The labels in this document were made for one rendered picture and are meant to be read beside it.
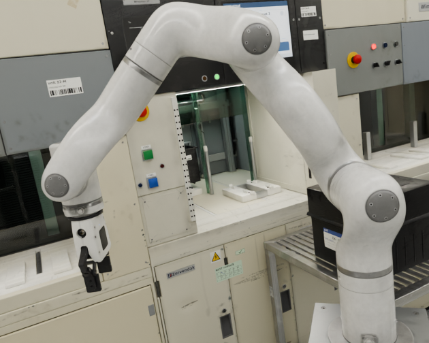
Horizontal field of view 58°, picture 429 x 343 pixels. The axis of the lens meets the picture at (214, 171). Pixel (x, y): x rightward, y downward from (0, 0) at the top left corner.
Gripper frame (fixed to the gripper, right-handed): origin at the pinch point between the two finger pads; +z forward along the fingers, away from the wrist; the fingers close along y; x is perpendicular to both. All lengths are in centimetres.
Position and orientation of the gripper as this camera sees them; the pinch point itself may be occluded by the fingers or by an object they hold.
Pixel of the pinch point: (99, 277)
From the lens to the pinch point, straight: 95.6
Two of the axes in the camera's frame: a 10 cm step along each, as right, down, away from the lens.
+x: -9.9, 1.4, 0.2
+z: 1.5, 9.7, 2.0
